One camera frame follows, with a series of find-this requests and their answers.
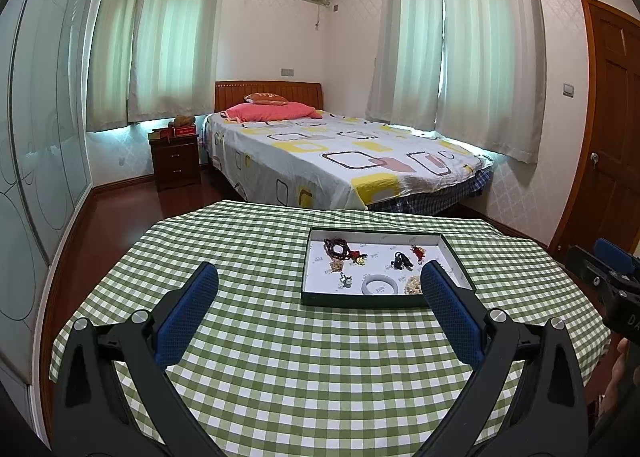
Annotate red knot charm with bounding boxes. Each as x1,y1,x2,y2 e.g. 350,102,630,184
410,245,425,264

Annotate pale jade bangle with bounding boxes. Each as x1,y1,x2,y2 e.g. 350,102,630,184
361,274,399,295

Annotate black hair clip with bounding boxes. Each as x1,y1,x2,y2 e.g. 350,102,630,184
390,251,413,271

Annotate red gold tassel charm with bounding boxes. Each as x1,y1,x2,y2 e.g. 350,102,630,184
349,250,367,265

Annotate dark red bead necklace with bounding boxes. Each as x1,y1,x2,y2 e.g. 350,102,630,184
323,237,354,262

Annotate green white jewelry tray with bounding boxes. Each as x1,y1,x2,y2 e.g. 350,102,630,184
300,228,475,310

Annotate person right hand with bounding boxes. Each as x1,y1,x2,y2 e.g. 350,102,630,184
598,335,640,413

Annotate brown wooden door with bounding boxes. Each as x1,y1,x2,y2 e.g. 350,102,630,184
549,0,640,262

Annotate green checkered tablecloth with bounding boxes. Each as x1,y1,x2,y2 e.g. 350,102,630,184
76,200,610,456

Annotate dark wooden nightstand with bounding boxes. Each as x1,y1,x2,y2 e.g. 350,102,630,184
150,134,201,192

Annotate right white curtain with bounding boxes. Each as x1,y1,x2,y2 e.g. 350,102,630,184
366,0,546,164

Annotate white curtain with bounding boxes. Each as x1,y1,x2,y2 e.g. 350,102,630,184
366,0,546,164
86,0,221,132

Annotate bed with patterned sheet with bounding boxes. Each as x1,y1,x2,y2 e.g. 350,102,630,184
204,113,492,216

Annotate red boxes on nightstand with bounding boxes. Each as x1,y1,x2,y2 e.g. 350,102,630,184
148,115,198,141

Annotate pink pillow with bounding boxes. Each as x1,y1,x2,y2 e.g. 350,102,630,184
220,102,321,124

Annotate orange patterned pillow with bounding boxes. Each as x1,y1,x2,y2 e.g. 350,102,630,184
244,92,288,106

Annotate wooden headboard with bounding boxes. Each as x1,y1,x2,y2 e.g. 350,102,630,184
214,80,324,114

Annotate left white curtain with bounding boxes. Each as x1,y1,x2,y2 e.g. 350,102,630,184
86,0,221,132

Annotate frosted glass wardrobe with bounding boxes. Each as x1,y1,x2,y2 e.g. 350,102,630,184
0,0,97,388

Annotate wall light switch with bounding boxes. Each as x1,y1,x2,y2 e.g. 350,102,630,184
563,84,575,98

